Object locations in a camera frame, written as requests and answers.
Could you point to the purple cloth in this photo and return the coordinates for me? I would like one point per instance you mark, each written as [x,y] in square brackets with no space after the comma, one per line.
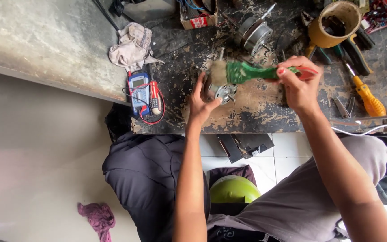
[97,220]

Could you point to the yellow cylindrical tool holder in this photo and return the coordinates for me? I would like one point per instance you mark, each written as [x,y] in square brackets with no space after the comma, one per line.
[334,25]

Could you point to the green gas cylinder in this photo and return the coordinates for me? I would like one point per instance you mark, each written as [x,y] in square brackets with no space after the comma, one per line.
[233,190]

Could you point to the person's right hand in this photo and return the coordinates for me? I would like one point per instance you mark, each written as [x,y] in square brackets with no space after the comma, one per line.
[299,90]

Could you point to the dirty white rag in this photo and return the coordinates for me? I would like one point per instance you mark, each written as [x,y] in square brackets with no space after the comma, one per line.
[133,46]

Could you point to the large silver fan motor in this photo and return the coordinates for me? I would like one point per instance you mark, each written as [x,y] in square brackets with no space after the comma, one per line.
[254,32]

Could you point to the person's legs in trousers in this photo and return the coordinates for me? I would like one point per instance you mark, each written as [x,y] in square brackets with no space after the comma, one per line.
[247,188]

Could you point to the red circuit board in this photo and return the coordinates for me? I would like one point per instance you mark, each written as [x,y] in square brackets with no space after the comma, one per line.
[378,15]

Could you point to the black metal bracket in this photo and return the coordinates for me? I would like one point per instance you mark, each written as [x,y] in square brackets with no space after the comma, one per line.
[245,146]

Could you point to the small silver electric motor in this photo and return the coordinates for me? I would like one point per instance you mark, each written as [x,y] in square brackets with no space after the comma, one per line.
[221,91]

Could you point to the blue digital multimeter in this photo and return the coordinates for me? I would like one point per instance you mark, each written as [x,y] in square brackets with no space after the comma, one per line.
[138,93]

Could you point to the cardboard box with parts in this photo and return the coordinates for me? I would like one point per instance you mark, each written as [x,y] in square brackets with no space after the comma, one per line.
[198,15]

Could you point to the person's left hand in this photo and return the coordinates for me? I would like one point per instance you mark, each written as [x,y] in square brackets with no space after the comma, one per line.
[199,107]

